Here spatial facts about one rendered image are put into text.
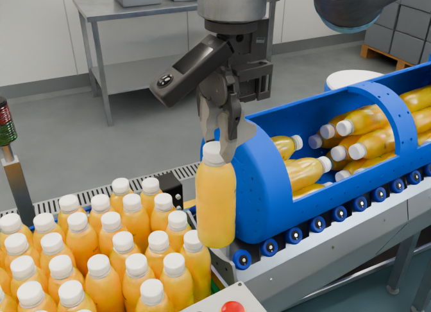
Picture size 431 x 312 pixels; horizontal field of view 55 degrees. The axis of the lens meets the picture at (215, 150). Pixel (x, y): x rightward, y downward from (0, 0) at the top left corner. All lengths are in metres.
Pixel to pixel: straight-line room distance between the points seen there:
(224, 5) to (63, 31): 3.64
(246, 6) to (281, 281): 0.71
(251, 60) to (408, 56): 4.23
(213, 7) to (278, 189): 0.43
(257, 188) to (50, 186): 2.24
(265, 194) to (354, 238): 0.42
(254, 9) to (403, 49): 4.32
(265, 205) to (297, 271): 0.29
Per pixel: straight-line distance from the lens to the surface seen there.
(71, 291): 0.78
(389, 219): 1.28
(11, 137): 1.08
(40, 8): 4.06
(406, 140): 1.11
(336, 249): 1.15
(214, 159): 0.63
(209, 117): 0.63
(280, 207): 0.86
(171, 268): 0.78
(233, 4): 0.53
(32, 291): 0.80
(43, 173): 3.10
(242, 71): 0.57
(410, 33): 4.76
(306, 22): 5.13
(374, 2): 0.60
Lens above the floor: 1.66
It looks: 32 degrees down
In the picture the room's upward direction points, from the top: straight up
